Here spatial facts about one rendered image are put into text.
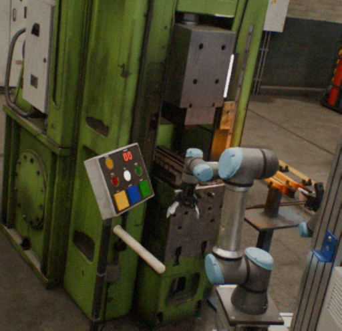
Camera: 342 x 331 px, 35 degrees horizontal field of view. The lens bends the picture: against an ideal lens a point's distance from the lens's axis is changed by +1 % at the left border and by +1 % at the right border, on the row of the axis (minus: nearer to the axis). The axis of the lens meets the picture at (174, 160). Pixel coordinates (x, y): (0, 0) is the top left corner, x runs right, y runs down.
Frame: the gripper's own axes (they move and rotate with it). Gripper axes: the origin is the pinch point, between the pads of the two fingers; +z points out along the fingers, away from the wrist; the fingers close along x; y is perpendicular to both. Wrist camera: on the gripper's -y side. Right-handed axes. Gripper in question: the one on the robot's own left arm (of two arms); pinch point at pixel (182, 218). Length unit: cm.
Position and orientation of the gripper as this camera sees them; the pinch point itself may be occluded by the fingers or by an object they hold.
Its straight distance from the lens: 259.8
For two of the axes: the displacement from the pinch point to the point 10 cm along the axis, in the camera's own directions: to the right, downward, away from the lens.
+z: -1.5, 9.3, 3.3
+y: 1.7, 3.6, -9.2
